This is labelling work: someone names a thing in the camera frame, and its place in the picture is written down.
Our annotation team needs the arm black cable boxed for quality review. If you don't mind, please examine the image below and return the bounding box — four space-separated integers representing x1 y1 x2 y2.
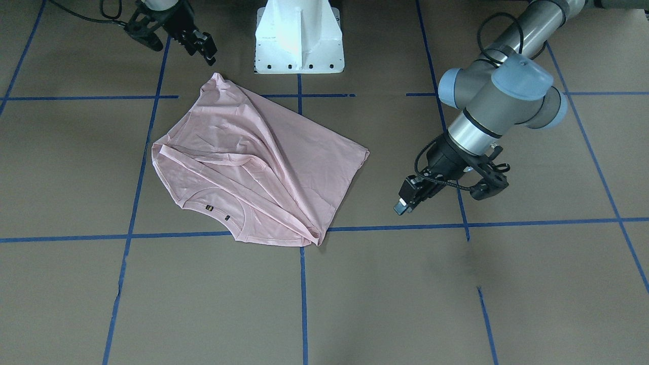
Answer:
414 13 525 193
48 0 137 25

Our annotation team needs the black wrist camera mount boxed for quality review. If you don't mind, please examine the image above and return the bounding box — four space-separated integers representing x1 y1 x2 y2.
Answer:
466 144 511 201
124 1 172 52

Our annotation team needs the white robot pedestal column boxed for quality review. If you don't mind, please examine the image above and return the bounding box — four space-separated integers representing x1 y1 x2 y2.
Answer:
254 1 345 75

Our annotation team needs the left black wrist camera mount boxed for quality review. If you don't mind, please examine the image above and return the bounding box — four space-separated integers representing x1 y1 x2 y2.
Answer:
466 144 511 201

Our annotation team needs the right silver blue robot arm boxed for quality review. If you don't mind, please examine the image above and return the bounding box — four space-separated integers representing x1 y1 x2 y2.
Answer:
142 1 217 65

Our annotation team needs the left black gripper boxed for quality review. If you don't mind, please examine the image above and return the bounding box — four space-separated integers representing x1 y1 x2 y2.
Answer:
393 133 475 215

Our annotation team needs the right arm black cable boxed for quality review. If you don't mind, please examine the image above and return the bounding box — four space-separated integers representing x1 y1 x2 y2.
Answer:
48 0 137 25

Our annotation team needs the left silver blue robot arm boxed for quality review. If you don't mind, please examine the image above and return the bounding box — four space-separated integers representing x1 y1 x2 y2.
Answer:
394 1 647 215

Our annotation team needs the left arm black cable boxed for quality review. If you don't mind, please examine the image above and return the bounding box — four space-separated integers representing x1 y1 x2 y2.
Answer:
414 13 525 193

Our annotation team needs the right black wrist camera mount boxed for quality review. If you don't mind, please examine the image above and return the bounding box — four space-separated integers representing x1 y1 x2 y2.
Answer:
124 1 172 52

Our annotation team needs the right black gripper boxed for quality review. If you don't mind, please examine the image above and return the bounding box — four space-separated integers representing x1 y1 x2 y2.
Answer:
163 3 218 65

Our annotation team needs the pink Snoopy t-shirt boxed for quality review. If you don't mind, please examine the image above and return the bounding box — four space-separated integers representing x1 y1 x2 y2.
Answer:
151 72 370 247

